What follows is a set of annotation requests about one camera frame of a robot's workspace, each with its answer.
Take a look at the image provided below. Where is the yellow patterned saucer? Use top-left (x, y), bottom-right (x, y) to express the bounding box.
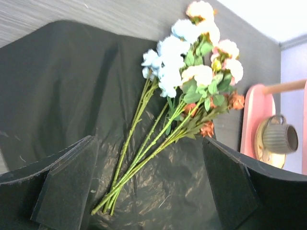
top-left (254, 118), bottom-right (286, 169)

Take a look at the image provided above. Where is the artificial flower bouquet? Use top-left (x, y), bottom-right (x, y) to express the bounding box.
top-left (91, 0), bottom-right (245, 215)

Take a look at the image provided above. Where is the grey ribbed ceramic mug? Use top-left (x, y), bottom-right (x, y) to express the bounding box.
top-left (262, 115), bottom-right (298, 154)

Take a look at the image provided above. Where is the pink tiered shelf stand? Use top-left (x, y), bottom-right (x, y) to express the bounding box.
top-left (240, 79), bottom-right (307, 175)

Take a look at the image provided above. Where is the black wrapping paper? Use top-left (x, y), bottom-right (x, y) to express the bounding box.
top-left (0, 21), bottom-right (221, 230)

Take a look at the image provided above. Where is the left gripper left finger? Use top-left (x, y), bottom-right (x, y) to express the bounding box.
top-left (0, 136), bottom-right (99, 230)

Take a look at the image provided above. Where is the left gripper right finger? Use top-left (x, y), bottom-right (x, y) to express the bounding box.
top-left (203, 138), bottom-right (307, 230)

